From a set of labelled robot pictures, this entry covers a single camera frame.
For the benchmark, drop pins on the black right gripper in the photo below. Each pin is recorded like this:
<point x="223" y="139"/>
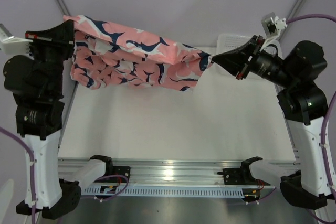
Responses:
<point x="238" y="61"/>

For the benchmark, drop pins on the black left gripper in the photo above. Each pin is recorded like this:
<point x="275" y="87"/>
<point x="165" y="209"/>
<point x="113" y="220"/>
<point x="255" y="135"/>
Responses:
<point x="61" y="37"/>

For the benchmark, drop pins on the pink white patterned shorts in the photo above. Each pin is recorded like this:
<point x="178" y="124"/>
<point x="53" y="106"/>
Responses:
<point x="108" y="53"/>

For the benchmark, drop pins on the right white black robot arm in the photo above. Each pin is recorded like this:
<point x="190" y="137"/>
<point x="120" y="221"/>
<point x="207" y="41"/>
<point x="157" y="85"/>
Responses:
<point x="305" y="108"/>

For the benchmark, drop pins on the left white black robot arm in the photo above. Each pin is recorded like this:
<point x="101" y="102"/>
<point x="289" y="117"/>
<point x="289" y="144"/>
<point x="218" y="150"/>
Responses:
<point x="34" y="75"/>

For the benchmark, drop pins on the white perforated plastic basket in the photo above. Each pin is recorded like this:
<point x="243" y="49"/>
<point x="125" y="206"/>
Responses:
<point x="227" y="42"/>

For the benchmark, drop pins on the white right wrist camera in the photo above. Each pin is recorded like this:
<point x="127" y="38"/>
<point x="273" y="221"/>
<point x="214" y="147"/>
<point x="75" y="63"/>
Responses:
<point x="273" y="26"/>

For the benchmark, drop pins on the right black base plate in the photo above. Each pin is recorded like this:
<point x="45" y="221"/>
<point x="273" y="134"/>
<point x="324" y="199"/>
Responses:
<point x="237" y="176"/>

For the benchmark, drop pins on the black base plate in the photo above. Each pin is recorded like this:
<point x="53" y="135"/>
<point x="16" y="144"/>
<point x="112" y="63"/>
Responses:
<point x="121" y="170"/>
<point x="237" y="176"/>

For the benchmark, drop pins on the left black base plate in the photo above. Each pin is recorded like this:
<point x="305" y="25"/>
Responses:
<point x="121" y="170"/>

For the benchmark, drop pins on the white slotted cable duct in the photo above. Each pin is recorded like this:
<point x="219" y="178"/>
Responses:
<point x="172" y="191"/>

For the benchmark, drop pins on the aluminium front rail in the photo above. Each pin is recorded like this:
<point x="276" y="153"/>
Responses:
<point x="176" y="173"/>

